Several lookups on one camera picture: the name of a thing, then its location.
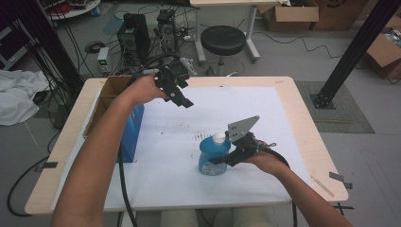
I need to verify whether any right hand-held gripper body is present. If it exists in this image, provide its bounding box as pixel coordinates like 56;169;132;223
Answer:
225;114;269;167

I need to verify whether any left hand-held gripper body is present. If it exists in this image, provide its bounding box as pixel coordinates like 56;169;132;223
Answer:
154;57;198;95

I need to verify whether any blue bottle with white cap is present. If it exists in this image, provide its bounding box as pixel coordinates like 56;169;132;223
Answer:
198;131;233;177

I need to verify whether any person's left hand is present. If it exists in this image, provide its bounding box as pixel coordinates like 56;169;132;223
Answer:
121;75;169;106

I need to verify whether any person's right hand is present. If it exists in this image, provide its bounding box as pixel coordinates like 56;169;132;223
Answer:
244;150;289;176

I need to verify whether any small black computer tower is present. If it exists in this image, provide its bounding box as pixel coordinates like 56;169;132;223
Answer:
155;9;181;55

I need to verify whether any blue cardboard box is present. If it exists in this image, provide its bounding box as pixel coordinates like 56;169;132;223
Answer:
82;75;146;164

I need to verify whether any white mat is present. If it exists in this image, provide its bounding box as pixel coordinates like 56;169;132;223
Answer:
50;85;311;212

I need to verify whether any large black computer tower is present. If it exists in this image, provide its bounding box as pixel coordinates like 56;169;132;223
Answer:
116;12;151;67

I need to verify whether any person's right leg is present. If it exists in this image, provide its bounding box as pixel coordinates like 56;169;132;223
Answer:
217;204;278;227

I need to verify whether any person's leg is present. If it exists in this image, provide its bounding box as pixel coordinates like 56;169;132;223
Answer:
217;204;278;227
160;208;201;227

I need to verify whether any black round stool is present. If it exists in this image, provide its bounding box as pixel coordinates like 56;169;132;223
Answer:
200;25;248;77

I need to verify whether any light wooden table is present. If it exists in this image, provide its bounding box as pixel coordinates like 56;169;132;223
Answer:
24;75;350;217

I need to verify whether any white power supply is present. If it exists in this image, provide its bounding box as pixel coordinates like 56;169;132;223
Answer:
96;46;111;75

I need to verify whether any person's left leg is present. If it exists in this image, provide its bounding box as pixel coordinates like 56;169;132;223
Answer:
160;208;201;227

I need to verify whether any thin wooden stick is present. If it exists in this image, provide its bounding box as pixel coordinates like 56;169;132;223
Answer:
310;175;335;198

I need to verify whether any white metal-legged table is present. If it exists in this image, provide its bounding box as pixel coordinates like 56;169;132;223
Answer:
189;0;291;63

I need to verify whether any grey tape strip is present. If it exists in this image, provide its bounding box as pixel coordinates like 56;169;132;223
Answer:
34;161;60;173
328;170;354;190

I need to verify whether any round white table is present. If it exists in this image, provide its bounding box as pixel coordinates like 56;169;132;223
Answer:
46;0;102;21

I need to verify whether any open brown cardboard box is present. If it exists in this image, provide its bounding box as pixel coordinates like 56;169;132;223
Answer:
257;0;320;32

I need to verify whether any white cloth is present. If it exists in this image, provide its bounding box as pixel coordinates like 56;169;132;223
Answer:
0;69;51;127

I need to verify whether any closed brown cardboard box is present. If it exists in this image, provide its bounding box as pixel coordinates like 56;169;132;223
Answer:
310;0;370;32

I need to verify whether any cardboard box with packets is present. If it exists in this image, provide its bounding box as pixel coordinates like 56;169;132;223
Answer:
365;15;401;80

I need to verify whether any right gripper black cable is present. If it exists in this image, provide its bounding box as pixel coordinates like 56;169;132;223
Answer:
256;141;299;227

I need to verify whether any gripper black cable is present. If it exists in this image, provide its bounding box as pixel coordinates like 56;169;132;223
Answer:
117;144;140;227
256;141;299;227

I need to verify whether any coiled black cable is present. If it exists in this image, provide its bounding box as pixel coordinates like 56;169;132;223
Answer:
84;41;107;54

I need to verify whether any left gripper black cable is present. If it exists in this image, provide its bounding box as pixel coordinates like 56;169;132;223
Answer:
117;144;140;227

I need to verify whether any thin black floor cable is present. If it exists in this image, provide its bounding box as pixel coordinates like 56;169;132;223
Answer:
252;30;344;60

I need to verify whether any black post with cables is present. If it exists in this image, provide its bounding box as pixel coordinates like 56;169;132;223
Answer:
6;0;84;96

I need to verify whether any black metal post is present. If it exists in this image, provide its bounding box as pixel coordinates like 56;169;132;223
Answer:
310;0;401;110

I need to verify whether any black floor cable loop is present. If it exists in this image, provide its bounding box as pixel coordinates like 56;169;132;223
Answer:
7;155;51;218

